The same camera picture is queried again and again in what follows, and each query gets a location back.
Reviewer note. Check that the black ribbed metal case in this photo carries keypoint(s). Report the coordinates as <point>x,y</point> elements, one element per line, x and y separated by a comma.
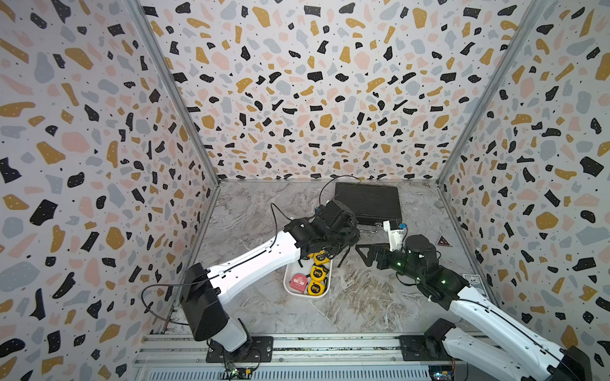
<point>371,204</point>

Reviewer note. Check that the pink tape measure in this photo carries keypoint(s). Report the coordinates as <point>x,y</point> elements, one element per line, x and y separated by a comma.
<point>299,283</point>

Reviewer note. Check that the triangular all-in card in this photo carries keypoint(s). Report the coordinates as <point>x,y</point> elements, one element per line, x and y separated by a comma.
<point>443,242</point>

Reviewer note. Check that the aluminium corner post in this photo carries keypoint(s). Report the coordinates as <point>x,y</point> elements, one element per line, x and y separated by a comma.
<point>138,17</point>
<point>531,16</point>

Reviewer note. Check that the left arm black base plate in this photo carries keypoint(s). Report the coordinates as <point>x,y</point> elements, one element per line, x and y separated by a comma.
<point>258,349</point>

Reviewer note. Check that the yellow deli 3m tape measure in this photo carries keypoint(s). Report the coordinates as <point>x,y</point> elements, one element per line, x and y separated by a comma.
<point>320,258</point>

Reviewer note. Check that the yellow front 3m tape measure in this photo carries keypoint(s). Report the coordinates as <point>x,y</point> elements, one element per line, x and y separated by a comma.
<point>316,289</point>

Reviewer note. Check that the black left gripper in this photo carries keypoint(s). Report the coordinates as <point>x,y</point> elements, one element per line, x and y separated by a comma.
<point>352,232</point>

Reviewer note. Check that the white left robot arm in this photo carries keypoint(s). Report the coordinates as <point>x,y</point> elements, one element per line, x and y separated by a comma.
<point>207,290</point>

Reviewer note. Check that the white plastic storage tray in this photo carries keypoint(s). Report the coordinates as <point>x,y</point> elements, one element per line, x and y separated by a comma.
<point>308,278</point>

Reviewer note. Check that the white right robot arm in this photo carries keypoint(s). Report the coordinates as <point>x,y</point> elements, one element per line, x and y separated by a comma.
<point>512,351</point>

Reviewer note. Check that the aluminium corner post right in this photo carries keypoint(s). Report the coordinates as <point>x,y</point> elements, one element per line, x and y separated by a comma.
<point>531,16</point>

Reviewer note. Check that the playing card deck box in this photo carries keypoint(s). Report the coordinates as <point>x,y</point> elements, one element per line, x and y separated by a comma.
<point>475,281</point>

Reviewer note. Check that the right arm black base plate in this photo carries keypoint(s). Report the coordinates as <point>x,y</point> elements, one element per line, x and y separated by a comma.
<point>423,349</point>

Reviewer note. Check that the aluminium corner post left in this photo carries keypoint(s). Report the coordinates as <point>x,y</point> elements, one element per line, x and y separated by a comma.
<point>138,17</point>

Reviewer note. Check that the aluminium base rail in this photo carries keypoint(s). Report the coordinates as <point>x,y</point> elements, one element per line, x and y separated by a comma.
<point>317,356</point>

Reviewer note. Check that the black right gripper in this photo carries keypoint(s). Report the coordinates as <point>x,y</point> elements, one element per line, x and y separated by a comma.
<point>380,250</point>

